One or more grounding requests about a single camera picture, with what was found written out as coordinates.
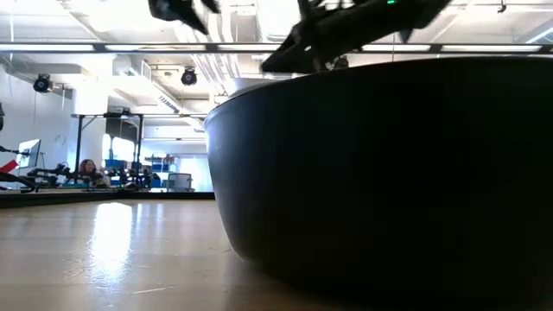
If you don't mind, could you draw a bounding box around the grey office chair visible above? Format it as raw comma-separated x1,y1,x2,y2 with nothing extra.
167,172,194,193

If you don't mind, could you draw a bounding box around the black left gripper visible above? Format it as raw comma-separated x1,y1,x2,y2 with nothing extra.
147,0,222,36

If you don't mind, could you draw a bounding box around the white ceiling air duct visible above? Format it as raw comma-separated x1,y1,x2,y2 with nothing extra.
110,54,204,130

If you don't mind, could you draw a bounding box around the dark grey bowl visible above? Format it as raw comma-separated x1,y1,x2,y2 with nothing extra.
203,55,553,311

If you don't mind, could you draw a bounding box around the black metal rack frame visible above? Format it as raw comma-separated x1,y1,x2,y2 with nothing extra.
70,111,145,187

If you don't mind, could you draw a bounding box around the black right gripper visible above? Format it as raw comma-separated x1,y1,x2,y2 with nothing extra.
260,0,392,74

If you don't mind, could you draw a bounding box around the person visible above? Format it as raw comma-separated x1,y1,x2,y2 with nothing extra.
78,158,111,188

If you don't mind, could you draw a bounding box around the computer monitor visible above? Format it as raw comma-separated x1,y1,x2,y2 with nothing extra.
16,138,42,170

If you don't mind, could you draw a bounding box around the black aluminium table frame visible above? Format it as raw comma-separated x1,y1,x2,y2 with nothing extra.
0,188,216,210

